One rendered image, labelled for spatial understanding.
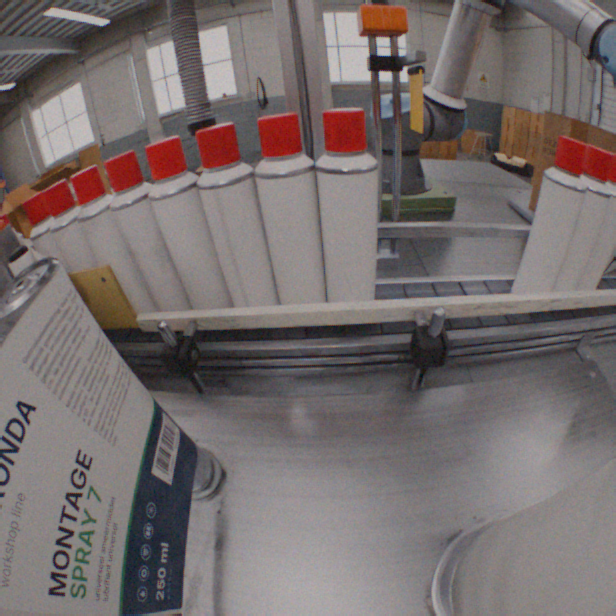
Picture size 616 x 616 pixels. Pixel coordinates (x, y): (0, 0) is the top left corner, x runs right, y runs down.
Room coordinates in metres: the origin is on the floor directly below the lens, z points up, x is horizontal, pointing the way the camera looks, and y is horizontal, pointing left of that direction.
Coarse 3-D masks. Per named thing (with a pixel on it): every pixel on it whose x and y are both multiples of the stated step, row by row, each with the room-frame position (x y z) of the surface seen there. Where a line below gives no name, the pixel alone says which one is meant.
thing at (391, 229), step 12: (384, 228) 0.27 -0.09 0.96; (396, 228) 0.27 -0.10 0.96; (408, 228) 0.26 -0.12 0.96; (420, 228) 0.26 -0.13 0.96; (432, 228) 0.26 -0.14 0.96; (444, 228) 0.26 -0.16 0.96; (456, 228) 0.26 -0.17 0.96; (468, 228) 0.25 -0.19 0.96; (480, 228) 0.25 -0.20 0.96; (492, 228) 0.25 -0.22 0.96; (504, 228) 0.25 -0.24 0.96; (516, 228) 0.25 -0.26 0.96; (528, 228) 0.25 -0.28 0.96
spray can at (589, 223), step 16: (592, 160) 0.20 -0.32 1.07; (608, 160) 0.19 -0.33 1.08; (592, 176) 0.20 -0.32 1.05; (592, 192) 0.19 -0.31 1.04; (608, 192) 0.18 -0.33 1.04; (592, 208) 0.19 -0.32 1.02; (592, 224) 0.18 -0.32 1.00; (576, 240) 0.19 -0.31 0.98; (592, 240) 0.18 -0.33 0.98; (576, 256) 0.19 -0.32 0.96; (560, 272) 0.20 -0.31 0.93; (576, 272) 0.18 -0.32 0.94; (560, 288) 0.19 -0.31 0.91
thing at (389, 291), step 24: (384, 288) 0.27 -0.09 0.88; (408, 288) 0.26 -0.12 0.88; (432, 288) 0.25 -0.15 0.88; (456, 288) 0.25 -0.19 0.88; (480, 288) 0.24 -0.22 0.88; (504, 288) 0.24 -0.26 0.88; (600, 288) 0.20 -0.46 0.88; (552, 312) 0.18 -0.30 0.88; (576, 312) 0.17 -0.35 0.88; (600, 312) 0.16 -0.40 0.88; (120, 336) 0.24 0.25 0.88; (144, 336) 0.24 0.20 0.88; (216, 336) 0.22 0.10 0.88; (240, 336) 0.22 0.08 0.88; (264, 336) 0.21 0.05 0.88; (288, 336) 0.21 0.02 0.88; (312, 336) 0.21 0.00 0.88; (336, 336) 0.20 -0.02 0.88; (360, 336) 0.20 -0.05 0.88
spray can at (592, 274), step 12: (612, 168) 0.20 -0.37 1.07; (612, 180) 0.20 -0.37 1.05; (612, 192) 0.19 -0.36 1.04; (612, 204) 0.19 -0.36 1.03; (612, 216) 0.19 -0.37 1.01; (612, 228) 0.18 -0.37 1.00; (600, 240) 0.19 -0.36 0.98; (612, 240) 0.18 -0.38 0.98; (600, 252) 0.18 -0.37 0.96; (588, 264) 0.19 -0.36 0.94; (600, 264) 0.18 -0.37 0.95; (588, 276) 0.19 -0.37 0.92; (600, 276) 0.18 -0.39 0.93; (576, 288) 0.19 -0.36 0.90; (588, 288) 0.18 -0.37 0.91
